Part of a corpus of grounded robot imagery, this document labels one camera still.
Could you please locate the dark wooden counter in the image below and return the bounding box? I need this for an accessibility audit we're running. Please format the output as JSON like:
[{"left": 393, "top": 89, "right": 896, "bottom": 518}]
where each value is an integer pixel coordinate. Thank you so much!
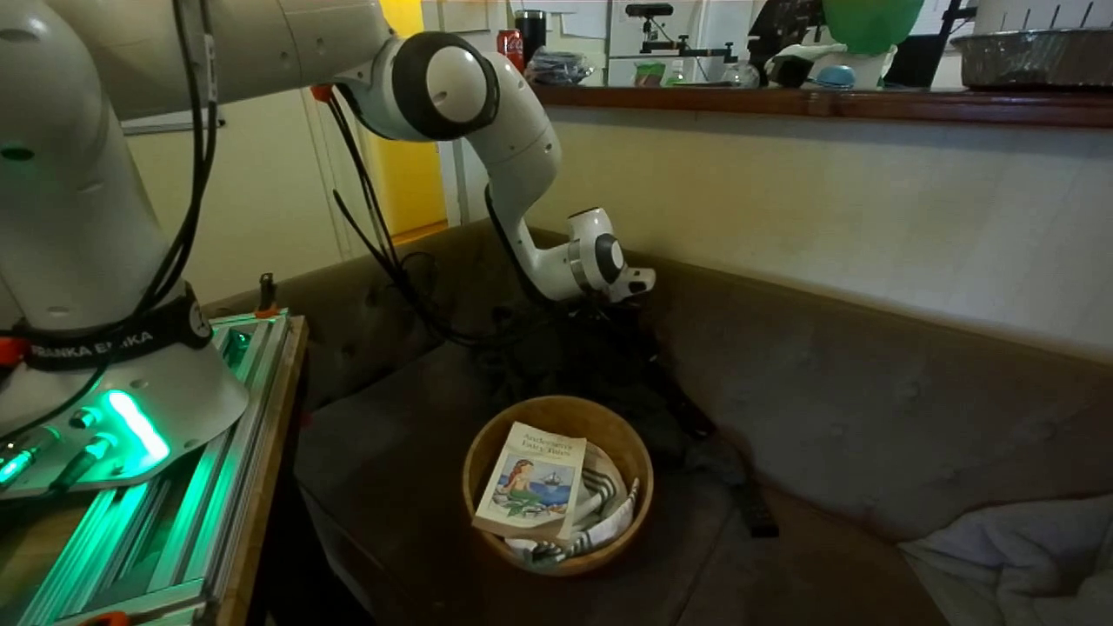
[{"left": 531, "top": 79, "right": 1113, "bottom": 132}]

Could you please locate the light grey blanket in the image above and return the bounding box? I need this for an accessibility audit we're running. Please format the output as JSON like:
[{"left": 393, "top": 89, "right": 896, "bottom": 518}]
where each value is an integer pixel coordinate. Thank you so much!
[{"left": 896, "top": 494, "right": 1113, "bottom": 626}]

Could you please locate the black bulky object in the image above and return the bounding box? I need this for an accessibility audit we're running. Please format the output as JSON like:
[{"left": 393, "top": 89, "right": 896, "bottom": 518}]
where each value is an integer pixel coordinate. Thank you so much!
[{"left": 745, "top": 0, "right": 835, "bottom": 89}]

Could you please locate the round wooden bowl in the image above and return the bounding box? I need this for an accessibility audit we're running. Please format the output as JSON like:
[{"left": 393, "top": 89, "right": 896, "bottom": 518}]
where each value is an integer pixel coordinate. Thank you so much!
[{"left": 460, "top": 394, "right": 660, "bottom": 581}]

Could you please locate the grey rounded container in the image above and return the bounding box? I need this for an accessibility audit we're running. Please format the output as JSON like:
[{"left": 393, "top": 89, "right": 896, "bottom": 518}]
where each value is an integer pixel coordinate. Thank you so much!
[{"left": 525, "top": 47, "right": 596, "bottom": 89}]

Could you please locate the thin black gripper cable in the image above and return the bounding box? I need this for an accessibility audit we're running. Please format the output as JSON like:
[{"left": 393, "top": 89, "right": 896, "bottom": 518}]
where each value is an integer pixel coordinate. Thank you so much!
[{"left": 317, "top": 89, "right": 549, "bottom": 346}]

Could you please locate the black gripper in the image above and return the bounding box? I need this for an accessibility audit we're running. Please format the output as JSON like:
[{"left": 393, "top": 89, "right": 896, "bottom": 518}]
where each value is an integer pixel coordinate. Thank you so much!
[{"left": 569, "top": 291, "right": 654, "bottom": 353}]

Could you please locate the red can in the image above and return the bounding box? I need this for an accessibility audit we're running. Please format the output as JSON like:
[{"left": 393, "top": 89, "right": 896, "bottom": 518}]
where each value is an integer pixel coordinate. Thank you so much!
[{"left": 497, "top": 29, "right": 528, "bottom": 72}]

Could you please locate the green balloon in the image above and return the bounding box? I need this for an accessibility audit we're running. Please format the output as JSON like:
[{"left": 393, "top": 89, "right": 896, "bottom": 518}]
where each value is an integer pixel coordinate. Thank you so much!
[{"left": 822, "top": 0, "right": 931, "bottom": 58}]

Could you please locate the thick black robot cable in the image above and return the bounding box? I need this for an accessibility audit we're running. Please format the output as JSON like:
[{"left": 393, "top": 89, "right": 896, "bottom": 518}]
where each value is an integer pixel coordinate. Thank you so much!
[{"left": 0, "top": 0, "right": 222, "bottom": 450}]

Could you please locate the brown tufted sofa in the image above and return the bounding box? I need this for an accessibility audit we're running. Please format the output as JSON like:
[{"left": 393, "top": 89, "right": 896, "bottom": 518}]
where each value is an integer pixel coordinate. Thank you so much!
[{"left": 206, "top": 219, "right": 1113, "bottom": 626}]

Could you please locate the yellow door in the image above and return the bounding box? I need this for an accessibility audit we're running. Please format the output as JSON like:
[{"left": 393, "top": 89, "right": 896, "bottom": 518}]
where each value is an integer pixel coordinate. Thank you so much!
[{"left": 360, "top": 0, "right": 451, "bottom": 243}]

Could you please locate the black tall cup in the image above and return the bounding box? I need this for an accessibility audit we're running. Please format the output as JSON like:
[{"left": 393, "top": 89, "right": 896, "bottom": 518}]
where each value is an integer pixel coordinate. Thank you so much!
[{"left": 515, "top": 7, "right": 553, "bottom": 71}]

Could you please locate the small blue object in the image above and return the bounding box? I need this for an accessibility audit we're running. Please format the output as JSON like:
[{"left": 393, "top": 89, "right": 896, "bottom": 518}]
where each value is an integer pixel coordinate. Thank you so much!
[{"left": 810, "top": 58, "right": 864, "bottom": 94}]

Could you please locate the paperback book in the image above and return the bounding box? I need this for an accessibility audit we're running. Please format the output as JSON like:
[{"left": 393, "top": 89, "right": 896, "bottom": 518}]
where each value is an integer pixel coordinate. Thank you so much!
[{"left": 471, "top": 417, "right": 592, "bottom": 542}]

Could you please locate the black camera on stand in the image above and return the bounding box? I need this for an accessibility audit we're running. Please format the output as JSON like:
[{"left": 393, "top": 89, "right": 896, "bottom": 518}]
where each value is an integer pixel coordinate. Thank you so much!
[{"left": 622, "top": 0, "right": 745, "bottom": 67}]

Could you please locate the black orange clamp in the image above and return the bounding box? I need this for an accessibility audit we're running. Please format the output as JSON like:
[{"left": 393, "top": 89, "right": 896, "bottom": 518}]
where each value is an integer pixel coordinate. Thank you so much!
[{"left": 250, "top": 266, "right": 284, "bottom": 327}]

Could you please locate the dark grey blanket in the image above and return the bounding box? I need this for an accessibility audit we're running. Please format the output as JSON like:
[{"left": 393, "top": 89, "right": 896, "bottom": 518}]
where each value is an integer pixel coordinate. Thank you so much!
[{"left": 464, "top": 295, "right": 782, "bottom": 542}]

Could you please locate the black angled stand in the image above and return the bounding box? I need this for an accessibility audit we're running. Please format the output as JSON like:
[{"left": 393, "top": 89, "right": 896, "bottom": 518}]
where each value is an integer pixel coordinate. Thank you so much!
[{"left": 883, "top": 0, "right": 983, "bottom": 94}]

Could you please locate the black strap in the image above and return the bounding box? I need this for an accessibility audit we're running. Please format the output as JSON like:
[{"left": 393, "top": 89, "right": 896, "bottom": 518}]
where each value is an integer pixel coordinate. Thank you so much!
[{"left": 726, "top": 452, "right": 782, "bottom": 542}]

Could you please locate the aluminium frame robot table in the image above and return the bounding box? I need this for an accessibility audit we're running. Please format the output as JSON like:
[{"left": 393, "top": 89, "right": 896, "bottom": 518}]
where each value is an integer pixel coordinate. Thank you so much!
[{"left": 0, "top": 305, "right": 312, "bottom": 626}]

